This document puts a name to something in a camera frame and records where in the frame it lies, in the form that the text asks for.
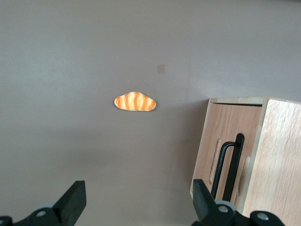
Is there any toy croissant bread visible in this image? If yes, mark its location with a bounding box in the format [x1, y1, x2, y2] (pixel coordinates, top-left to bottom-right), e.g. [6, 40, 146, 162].
[114, 91, 157, 112]

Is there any light wooden drawer cabinet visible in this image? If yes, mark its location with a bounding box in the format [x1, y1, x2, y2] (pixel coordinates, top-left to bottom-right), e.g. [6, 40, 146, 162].
[189, 95, 301, 226]

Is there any wooden drawer with thin handle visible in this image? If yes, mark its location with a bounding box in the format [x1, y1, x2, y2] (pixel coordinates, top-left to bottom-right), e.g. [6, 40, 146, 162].
[191, 103, 259, 208]

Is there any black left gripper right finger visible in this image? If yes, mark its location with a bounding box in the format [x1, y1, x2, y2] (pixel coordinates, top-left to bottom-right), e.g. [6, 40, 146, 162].
[191, 178, 286, 226]

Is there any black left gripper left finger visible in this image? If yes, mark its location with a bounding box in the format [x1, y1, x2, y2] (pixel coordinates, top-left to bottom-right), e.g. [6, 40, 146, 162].
[0, 180, 87, 226]

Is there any thick black drawer handle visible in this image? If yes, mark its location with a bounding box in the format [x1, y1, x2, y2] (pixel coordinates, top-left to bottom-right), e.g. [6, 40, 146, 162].
[222, 133, 245, 203]

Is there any thin black drawer handle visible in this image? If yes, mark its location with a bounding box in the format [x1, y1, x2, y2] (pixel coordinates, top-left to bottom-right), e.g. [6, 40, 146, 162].
[211, 140, 237, 201]

